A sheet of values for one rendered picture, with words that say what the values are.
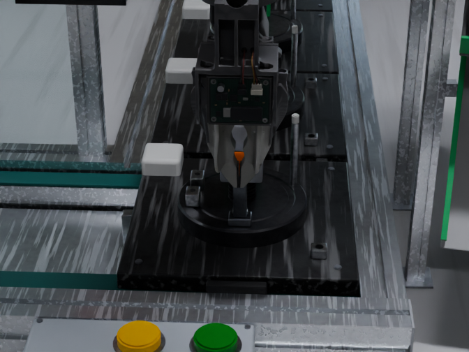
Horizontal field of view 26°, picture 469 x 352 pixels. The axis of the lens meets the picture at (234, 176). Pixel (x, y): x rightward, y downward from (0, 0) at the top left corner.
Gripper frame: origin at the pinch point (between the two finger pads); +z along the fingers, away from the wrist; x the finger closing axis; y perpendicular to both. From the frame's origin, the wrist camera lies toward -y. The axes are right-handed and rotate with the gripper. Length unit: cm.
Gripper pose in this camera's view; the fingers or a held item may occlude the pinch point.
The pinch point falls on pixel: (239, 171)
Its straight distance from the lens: 98.9
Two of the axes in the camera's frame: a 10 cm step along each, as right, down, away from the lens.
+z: 0.0, 8.7, 5.0
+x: 10.0, 0.3, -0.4
